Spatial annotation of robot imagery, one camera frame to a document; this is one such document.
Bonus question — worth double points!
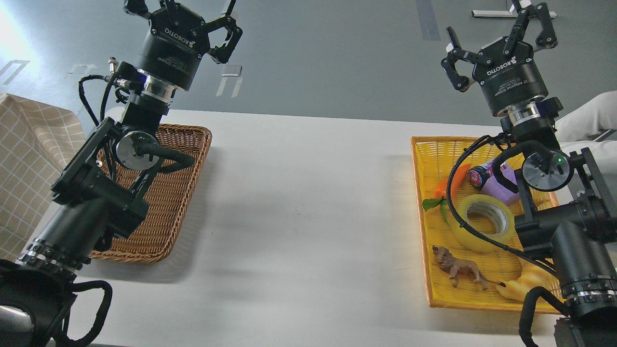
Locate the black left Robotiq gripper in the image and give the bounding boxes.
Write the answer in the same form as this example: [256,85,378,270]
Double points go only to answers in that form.
[123,0,243,91]

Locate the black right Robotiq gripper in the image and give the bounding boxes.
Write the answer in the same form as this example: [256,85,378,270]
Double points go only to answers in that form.
[441,0,558,117]

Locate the yellow tape roll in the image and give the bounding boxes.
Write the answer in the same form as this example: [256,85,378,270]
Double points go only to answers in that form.
[449,195,515,254]

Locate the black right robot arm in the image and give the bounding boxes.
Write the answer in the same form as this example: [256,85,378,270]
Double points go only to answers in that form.
[441,0,617,347]

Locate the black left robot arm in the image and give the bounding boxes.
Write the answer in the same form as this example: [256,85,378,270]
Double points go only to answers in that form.
[1,0,242,347]

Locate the white stand base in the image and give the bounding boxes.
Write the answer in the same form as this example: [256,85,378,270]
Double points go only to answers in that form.
[471,0,533,18]

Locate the white clothed person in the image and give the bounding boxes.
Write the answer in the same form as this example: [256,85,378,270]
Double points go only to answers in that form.
[556,91,617,198]

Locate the small soda can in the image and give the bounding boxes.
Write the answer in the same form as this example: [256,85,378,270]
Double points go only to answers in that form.
[468,160,494,188]

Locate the orange toy carrot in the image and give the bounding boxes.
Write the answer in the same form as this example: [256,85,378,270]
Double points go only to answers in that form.
[421,164,471,225]

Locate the purple foam block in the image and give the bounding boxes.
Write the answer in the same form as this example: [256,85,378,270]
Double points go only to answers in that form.
[481,162,520,206]

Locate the beige checked cloth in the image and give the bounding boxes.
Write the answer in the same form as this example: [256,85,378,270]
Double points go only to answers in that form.
[0,93,84,261]

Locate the brown wicker basket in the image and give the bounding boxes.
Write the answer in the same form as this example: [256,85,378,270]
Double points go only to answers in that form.
[90,124,212,264]

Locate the yellow plastic basket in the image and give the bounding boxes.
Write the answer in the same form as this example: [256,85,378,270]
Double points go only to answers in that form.
[410,136,564,313]

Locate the brown toy lion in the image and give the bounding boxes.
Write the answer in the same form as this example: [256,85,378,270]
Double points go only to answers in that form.
[430,245,505,290]

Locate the yellow toy croissant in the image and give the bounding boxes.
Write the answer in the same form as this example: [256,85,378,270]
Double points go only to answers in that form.
[496,259,557,302]

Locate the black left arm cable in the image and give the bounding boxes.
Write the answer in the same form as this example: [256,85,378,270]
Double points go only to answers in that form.
[79,58,145,127]

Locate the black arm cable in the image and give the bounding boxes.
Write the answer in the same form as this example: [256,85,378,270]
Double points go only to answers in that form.
[79,58,145,127]
[446,135,560,278]

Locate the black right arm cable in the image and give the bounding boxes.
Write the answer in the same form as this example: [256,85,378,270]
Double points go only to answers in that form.
[446,135,560,278]

